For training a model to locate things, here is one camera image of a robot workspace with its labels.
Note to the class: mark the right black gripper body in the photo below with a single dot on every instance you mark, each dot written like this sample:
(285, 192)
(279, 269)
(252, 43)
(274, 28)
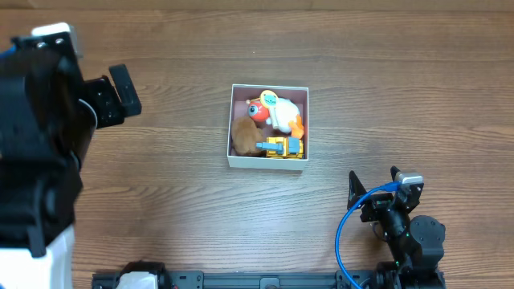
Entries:
(382, 202)

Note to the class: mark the white box with pink interior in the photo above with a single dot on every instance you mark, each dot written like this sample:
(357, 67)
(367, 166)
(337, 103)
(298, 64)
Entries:
(240, 94)

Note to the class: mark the yellow toy bulldozer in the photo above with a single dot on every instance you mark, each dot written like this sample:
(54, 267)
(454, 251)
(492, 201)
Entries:
(282, 147)

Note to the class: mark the brown plush toy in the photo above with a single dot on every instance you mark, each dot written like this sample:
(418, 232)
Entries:
(245, 135)

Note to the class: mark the yellow wooden rattle drum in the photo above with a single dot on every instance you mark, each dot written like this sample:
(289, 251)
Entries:
(268, 99)

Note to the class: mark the white plush duck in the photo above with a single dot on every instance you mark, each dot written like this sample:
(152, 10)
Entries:
(288, 118)

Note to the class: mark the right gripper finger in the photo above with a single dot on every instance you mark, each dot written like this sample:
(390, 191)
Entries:
(395, 173)
(356, 190)

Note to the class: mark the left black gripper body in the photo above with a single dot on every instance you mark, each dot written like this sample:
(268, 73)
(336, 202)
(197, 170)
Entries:
(104, 103)

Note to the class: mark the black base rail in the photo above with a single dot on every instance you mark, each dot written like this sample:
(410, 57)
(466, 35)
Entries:
(163, 278)

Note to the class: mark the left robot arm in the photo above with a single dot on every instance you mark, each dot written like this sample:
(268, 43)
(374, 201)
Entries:
(49, 114)

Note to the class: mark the red eyeball toy ball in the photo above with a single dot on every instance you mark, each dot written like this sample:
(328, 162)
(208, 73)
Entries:
(257, 111)

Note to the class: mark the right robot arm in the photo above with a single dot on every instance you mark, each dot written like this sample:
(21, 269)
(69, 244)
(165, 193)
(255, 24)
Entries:
(416, 244)

